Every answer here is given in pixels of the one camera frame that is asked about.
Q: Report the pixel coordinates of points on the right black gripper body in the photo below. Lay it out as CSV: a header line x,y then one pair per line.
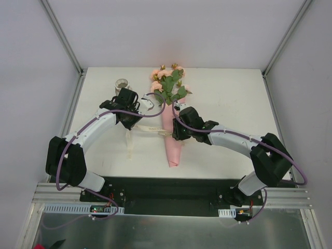
x,y
178,131

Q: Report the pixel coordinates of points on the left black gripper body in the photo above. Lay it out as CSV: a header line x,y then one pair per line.
x,y
128,120

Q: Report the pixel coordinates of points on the pale pink rose stem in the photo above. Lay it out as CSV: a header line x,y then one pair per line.
x,y
180,91

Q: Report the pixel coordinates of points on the cream printed ribbon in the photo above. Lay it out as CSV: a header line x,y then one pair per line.
x,y
129,140

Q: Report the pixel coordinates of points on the small bud flower stem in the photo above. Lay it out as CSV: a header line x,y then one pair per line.
x,y
177,73

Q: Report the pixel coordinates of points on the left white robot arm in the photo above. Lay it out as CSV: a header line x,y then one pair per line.
x,y
66,155

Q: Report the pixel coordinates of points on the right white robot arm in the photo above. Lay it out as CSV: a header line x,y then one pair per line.
x,y
270,159

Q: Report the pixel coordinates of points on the white ribbed vase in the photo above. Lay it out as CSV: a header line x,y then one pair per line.
x,y
121,84

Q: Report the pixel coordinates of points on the red object at bottom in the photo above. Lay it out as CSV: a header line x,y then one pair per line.
x,y
39,246

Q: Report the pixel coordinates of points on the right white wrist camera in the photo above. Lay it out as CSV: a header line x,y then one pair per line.
x,y
177,106

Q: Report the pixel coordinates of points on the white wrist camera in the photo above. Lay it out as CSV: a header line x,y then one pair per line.
x,y
177,106
146,104

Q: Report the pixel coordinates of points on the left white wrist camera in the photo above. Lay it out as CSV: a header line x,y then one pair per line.
x,y
146,104

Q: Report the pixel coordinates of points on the right aluminium frame post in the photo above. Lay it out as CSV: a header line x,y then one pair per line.
x,y
304,8

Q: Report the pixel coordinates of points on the aluminium frame post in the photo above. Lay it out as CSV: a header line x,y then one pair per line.
x,y
304,8
45,4

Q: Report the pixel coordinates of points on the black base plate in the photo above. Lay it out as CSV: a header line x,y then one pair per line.
x,y
170,197

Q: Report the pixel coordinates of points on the right white cable duct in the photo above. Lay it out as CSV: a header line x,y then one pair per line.
x,y
227,213

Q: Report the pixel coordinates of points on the white cable duct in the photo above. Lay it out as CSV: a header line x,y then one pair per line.
x,y
227,213
82,209

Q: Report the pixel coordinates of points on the left aluminium frame post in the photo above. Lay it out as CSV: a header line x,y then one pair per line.
x,y
45,4

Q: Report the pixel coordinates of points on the aluminium front rail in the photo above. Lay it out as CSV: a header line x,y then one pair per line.
x,y
283,198

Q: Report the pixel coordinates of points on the left white cable duct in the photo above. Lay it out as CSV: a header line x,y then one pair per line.
x,y
82,209

